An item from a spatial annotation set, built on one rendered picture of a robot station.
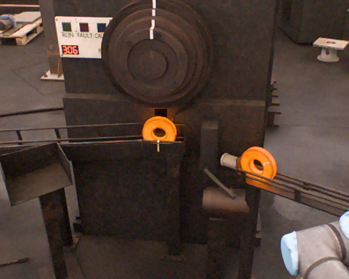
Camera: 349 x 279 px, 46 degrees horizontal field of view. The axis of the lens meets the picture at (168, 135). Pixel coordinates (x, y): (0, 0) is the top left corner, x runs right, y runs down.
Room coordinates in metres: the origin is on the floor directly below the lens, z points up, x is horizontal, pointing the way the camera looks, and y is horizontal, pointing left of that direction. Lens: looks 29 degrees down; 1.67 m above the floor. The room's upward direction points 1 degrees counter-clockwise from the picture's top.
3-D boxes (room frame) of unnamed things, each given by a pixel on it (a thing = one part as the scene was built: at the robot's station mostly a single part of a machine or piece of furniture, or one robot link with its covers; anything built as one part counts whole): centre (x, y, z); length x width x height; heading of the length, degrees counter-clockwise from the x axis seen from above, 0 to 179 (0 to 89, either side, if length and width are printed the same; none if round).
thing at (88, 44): (1.85, 0.37, 1.15); 0.26 x 0.02 x 0.18; 82
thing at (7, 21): (5.94, 2.22, 0.25); 0.40 x 0.24 x 0.22; 172
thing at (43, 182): (1.52, 0.59, 0.36); 0.26 x 0.20 x 0.72; 117
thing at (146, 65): (1.60, 0.06, 1.11); 0.28 x 0.06 x 0.28; 82
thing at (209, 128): (1.68, -0.19, 0.68); 0.11 x 0.08 x 0.24; 172
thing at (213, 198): (1.52, -0.27, 0.27); 0.22 x 0.13 x 0.53; 82
